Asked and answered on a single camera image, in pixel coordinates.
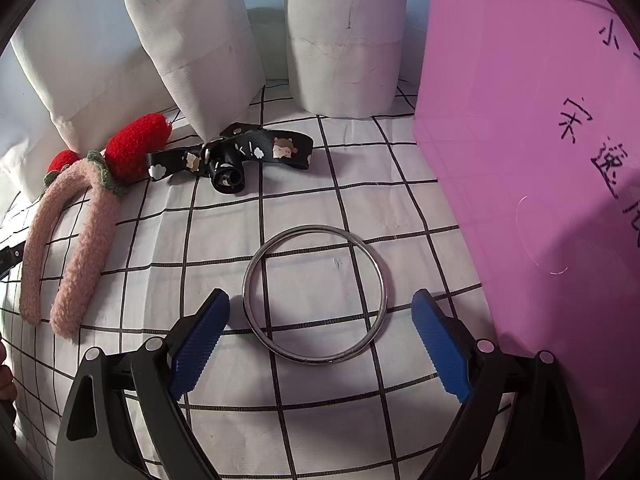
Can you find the white checked tablecloth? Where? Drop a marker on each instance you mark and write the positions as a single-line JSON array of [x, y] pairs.
[[325, 185]]

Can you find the silver bangle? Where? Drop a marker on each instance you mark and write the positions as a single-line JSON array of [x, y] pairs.
[[320, 358]]

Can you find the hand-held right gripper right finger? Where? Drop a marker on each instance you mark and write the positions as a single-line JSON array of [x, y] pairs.
[[442, 350]]

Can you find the person's left hand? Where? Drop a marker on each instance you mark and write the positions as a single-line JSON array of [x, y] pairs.
[[5, 375]]

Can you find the pink plastic basin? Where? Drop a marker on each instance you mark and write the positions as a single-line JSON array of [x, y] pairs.
[[525, 135]]

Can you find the pink fluffy strawberry headband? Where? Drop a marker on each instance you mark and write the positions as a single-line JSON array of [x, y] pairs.
[[75, 300]]

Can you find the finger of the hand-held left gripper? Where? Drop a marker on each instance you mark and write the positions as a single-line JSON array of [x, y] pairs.
[[9, 259]]

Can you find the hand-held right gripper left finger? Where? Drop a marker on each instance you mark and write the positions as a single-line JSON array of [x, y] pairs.
[[200, 345]]

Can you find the white curtain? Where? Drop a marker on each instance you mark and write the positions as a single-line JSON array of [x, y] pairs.
[[200, 35]]

